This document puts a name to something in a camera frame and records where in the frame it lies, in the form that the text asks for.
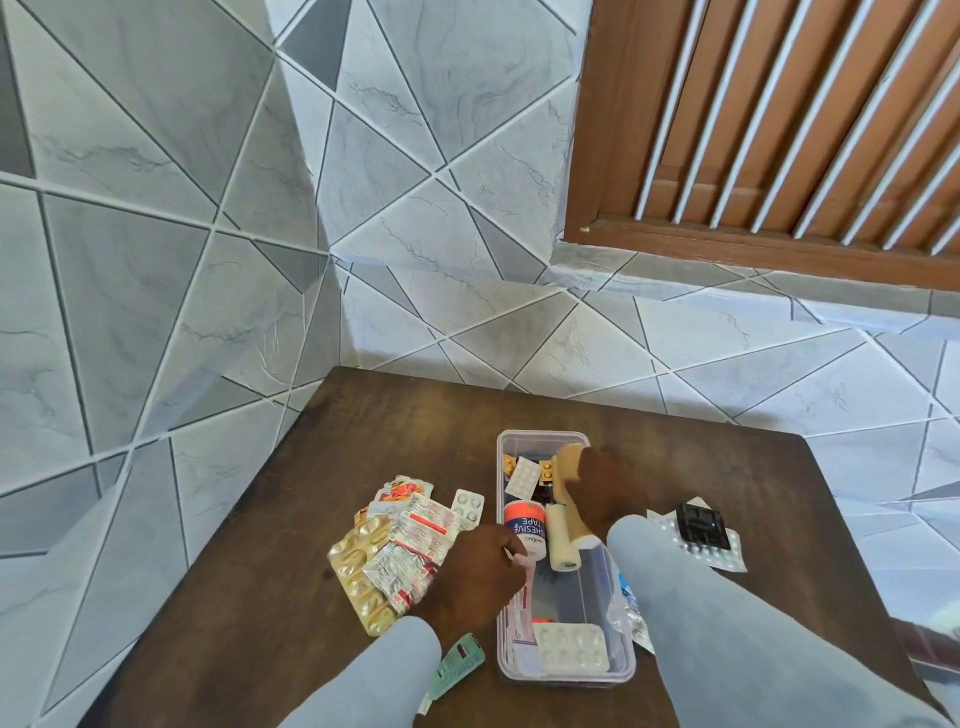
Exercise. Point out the person's right hand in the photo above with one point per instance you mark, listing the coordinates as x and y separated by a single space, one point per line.
609 487

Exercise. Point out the person's left hand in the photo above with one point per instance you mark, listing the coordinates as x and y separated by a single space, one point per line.
469 577

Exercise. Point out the person's left fingers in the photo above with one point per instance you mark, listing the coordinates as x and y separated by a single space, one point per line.
511 574

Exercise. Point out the person's right fingers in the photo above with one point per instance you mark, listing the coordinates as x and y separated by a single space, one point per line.
579 495

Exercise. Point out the white pink plaster strip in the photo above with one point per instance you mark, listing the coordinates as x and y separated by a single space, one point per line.
525 577

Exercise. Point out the beige crepe bandage roll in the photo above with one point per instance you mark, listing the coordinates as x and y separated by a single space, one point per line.
570 459

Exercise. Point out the person's left forearm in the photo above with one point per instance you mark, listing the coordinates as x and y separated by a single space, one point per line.
367 682

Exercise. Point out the person's right forearm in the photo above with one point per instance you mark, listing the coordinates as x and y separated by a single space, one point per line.
720 645

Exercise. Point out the white adhesive tape roll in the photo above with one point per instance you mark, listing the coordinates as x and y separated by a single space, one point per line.
523 525

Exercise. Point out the cream gauze bandage roll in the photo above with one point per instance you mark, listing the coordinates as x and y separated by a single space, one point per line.
561 544

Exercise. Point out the small white blister pack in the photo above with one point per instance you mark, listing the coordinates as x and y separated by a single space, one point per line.
469 505
527 478

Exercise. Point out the red white paper packets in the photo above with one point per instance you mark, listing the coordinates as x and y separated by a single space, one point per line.
520 637

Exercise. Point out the clear plastic storage box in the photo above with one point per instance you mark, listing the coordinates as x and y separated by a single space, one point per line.
577 600

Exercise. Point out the orange pill blister pack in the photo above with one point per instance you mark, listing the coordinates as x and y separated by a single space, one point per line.
510 465

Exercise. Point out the large white tablet blister pack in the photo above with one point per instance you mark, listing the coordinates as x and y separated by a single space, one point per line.
571 647

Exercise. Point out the pile of red white strips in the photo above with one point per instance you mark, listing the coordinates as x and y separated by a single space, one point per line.
416 525

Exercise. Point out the green blister pack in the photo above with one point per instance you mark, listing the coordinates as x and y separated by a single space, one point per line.
455 667

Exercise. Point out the clear plastic packet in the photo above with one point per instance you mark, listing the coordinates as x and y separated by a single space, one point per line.
628 611

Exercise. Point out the black plastic clip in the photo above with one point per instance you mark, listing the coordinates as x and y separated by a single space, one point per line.
701 523

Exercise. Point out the gold foil blister pack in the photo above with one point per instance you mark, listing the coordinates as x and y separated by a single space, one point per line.
358 570

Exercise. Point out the silver blister pack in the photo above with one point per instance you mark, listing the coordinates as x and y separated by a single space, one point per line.
724 555

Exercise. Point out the brown wooden furniture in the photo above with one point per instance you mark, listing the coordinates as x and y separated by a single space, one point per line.
930 645

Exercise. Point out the brown wooden louvre window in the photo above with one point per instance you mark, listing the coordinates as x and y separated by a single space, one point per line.
765 127

